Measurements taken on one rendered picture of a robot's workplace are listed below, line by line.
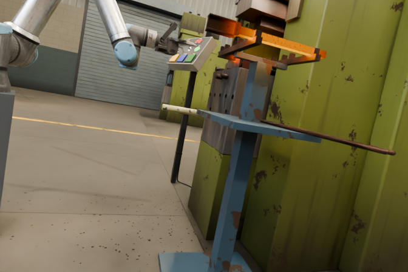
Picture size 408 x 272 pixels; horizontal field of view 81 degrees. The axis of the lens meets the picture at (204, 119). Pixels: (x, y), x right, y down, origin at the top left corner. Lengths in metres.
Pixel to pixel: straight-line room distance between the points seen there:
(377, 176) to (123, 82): 8.63
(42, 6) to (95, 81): 8.02
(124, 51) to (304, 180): 0.97
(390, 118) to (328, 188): 0.43
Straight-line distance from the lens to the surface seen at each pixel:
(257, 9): 1.49
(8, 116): 1.21
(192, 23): 6.53
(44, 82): 9.70
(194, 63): 1.76
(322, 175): 1.25
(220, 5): 10.53
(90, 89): 9.37
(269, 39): 0.78
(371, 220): 1.43
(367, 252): 1.48
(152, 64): 9.39
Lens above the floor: 0.72
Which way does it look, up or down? 4 degrees down
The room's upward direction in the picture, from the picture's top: 11 degrees clockwise
